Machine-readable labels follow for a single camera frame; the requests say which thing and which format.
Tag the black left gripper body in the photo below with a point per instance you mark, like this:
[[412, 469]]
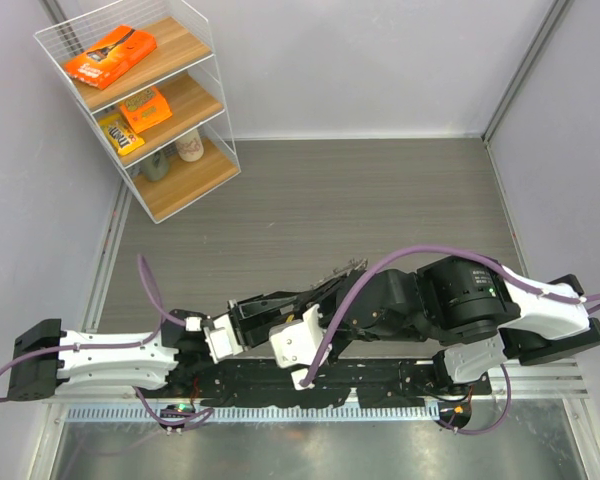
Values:
[[242, 325]]

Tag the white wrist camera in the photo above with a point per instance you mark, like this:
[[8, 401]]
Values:
[[219, 334], [296, 343]]

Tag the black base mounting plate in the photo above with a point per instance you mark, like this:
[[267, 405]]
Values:
[[259, 383]]

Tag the grey green cup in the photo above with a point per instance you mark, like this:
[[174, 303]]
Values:
[[155, 167]]

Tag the white patterned cup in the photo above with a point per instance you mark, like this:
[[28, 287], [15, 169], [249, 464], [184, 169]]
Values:
[[190, 146]]

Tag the white wire wooden shelf rack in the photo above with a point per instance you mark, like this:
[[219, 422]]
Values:
[[145, 76]]

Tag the white slotted cable duct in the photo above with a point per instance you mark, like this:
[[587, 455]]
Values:
[[349, 412]]

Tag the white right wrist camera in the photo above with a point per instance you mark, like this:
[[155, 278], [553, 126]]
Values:
[[296, 343]]

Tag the large orange candy bag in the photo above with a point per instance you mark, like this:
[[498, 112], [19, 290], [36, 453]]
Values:
[[111, 57]]

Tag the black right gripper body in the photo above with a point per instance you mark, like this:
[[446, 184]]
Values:
[[360, 332]]

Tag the small orange candy bag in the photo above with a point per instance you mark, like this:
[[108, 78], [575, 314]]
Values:
[[145, 109]]

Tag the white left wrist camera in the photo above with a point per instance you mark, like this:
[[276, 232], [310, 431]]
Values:
[[219, 334]]

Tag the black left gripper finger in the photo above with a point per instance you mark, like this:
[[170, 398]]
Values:
[[261, 304], [257, 328]]

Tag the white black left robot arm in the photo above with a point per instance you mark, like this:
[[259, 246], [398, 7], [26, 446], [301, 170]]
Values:
[[49, 360]]

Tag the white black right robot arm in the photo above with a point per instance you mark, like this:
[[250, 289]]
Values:
[[480, 312]]

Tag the yellow candy bag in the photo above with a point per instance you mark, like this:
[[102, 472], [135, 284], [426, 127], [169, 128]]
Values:
[[123, 139]]

